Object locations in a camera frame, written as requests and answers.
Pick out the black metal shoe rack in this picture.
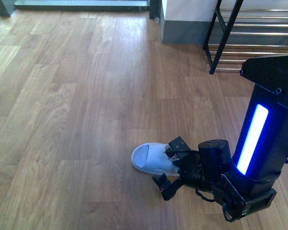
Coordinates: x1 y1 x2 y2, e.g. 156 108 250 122
203 0 288 74

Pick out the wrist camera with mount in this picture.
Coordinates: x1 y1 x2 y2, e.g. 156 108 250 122
165 136 192 160

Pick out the white blue slipper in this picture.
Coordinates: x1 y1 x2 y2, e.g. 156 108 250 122
131 143 179 176

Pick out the dark window frame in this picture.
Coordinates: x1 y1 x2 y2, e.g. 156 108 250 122
0 0 162 19

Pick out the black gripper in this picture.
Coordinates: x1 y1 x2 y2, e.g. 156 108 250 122
152 149 221 201

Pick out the black cable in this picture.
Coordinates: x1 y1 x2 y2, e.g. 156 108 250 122
194 188 221 203

